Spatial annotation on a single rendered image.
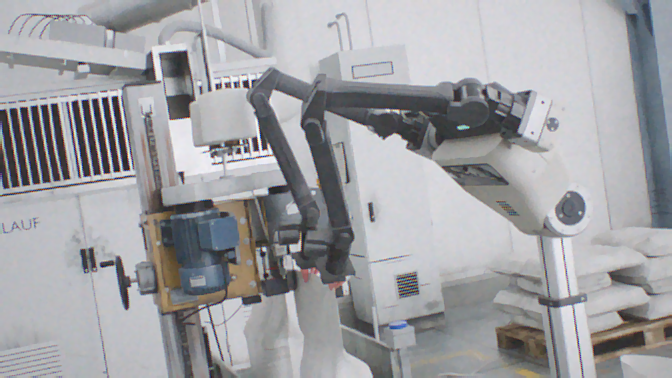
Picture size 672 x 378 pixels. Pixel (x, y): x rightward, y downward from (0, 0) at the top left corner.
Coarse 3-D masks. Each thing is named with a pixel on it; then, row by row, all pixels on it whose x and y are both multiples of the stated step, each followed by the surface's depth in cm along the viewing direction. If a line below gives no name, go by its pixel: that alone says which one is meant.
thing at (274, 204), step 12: (288, 192) 299; (264, 204) 296; (276, 204) 297; (324, 204) 303; (276, 216) 297; (288, 216) 299; (300, 216) 300; (324, 216) 303; (324, 228) 303; (276, 264) 298; (276, 276) 298
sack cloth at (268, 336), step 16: (256, 304) 352; (272, 304) 333; (256, 320) 348; (272, 320) 326; (288, 320) 321; (256, 336) 334; (272, 336) 324; (288, 336) 324; (256, 352) 333; (272, 352) 325; (288, 352) 325; (256, 368) 333; (272, 368) 326; (288, 368) 326
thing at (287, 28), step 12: (252, 0) 619; (276, 0) 610; (288, 0) 613; (276, 12) 610; (288, 12) 612; (276, 24) 610; (288, 24) 612; (300, 24) 621; (276, 36) 611; (288, 36) 612; (300, 36) 619; (276, 48) 612; (288, 48) 612; (300, 48) 618
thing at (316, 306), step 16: (304, 288) 292; (320, 288) 273; (304, 304) 295; (320, 304) 276; (336, 304) 260; (304, 320) 299; (320, 320) 279; (336, 320) 262; (304, 336) 298; (320, 336) 282; (336, 336) 265; (304, 352) 288; (320, 352) 276; (336, 352) 265; (304, 368) 281; (320, 368) 267; (336, 368) 260; (352, 368) 261; (368, 368) 265
